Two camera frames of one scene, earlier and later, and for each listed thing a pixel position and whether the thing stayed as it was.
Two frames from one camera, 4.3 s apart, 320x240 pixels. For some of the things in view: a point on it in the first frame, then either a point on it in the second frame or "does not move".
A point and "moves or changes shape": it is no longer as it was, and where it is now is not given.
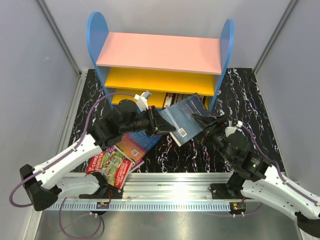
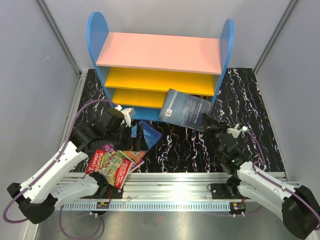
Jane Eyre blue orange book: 134,145 does not move
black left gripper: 160,123 to 137,144
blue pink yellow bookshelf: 130,64 does not move
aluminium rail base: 152,192 does not move
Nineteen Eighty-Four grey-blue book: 180,115 moves or changes shape
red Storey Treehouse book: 113,167 does not move
